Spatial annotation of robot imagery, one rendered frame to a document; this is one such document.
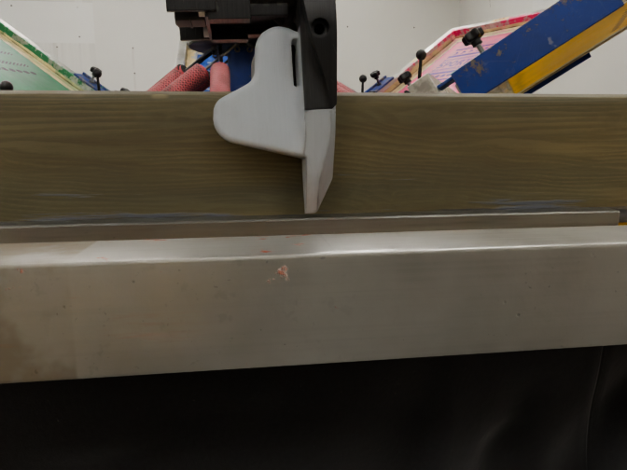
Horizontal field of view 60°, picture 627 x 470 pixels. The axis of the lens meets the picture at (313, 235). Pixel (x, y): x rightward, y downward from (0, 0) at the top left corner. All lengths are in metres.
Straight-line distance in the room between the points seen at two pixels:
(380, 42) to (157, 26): 1.92
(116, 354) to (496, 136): 0.23
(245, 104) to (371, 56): 4.84
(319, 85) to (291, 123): 0.02
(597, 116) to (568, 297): 0.17
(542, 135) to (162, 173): 0.21
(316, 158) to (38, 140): 0.14
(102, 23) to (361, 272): 4.97
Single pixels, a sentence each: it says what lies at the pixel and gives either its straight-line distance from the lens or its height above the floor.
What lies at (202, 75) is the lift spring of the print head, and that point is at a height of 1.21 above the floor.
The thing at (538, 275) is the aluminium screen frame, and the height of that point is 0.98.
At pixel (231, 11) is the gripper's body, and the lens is 0.28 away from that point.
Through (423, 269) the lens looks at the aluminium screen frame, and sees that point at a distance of 0.18.
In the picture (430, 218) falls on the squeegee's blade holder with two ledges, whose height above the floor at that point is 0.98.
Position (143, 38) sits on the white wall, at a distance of 5.03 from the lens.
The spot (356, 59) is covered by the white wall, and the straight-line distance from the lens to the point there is 5.07.
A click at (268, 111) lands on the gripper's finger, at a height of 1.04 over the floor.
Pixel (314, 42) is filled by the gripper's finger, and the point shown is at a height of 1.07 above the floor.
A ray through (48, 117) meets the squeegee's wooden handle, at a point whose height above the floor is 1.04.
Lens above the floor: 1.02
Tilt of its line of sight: 9 degrees down
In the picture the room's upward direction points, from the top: straight up
